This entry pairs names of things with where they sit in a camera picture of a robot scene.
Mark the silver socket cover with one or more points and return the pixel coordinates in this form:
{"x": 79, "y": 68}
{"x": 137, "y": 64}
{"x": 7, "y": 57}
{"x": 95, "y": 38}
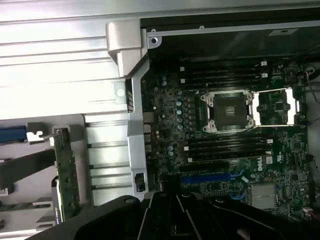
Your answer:
{"x": 290, "y": 100}

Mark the green Dell motherboard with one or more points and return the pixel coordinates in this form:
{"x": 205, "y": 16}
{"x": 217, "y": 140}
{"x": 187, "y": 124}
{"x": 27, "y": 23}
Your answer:
{"x": 287, "y": 155}

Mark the CPU socket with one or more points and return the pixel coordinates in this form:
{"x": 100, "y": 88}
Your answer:
{"x": 228, "y": 110}

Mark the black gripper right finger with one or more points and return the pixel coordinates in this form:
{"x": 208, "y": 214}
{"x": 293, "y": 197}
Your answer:
{"x": 225, "y": 220}

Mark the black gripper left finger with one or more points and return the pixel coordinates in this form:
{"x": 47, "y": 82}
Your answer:
{"x": 105, "y": 220}

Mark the blue expansion slot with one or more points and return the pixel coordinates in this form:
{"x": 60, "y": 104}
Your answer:
{"x": 205, "y": 178}

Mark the grey parts rack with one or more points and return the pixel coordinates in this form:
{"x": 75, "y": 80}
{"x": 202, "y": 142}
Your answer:
{"x": 75, "y": 121}

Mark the RAM slot with black latches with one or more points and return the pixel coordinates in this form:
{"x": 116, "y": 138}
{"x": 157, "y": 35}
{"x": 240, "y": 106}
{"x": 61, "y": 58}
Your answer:
{"x": 222, "y": 72}
{"x": 227, "y": 150}
{"x": 227, "y": 139}
{"x": 222, "y": 84}

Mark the hard disk with blue caddy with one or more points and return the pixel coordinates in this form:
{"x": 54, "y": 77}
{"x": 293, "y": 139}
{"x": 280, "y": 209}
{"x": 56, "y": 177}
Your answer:
{"x": 12, "y": 133}

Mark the RAM slot with white latches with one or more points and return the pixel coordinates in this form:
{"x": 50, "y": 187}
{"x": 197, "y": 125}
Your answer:
{"x": 227, "y": 156}
{"x": 222, "y": 66}
{"x": 222, "y": 77}
{"x": 227, "y": 145}

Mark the black expansion slot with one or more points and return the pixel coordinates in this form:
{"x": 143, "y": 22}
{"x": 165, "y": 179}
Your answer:
{"x": 205, "y": 167}

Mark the black open PC case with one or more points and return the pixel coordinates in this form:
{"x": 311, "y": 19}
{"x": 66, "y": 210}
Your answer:
{"x": 136, "y": 120}

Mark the silver chipset heatsink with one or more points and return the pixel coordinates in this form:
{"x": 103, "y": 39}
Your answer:
{"x": 262, "y": 197}

